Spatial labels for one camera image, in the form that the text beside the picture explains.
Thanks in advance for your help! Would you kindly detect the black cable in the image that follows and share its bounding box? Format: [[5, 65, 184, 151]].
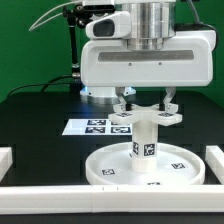
[[6, 74, 83, 99]]

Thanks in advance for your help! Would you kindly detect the white left fence bar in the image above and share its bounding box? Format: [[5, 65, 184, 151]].
[[0, 147, 13, 182]]

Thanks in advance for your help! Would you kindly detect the white right fence bar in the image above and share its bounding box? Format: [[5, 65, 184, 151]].
[[205, 145, 224, 185]]

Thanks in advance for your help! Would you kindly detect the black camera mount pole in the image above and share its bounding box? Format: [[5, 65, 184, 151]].
[[62, 3, 92, 80]]

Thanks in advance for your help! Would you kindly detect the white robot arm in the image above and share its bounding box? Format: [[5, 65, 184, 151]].
[[81, 0, 217, 104]]

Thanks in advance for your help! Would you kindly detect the black camera on mount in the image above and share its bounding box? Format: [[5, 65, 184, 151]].
[[82, 0, 115, 13]]

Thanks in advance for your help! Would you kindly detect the white cross-shaped table base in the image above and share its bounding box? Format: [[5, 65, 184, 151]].
[[108, 104, 182, 126]]

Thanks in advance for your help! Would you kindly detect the white fiducial marker sheet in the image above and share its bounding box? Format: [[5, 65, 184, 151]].
[[63, 119, 132, 136]]

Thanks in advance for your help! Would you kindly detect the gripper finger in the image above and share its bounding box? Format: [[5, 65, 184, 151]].
[[159, 87, 176, 111], [115, 87, 131, 111]]

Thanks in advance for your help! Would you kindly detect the white fence bar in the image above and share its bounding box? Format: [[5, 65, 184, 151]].
[[0, 185, 224, 214], [205, 145, 224, 185], [0, 147, 13, 182]]

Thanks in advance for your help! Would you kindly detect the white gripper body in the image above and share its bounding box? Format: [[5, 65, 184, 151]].
[[81, 12, 215, 87]]

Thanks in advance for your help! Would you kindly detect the white cable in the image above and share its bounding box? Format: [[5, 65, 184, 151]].
[[28, 0, 84, 32]]

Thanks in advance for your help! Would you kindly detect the white round table top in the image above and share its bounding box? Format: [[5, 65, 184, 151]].
[[85, 142, 205, 187]]

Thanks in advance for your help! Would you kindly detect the white front fence bar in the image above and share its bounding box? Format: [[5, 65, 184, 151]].
[[0, 185, 224, 214]]

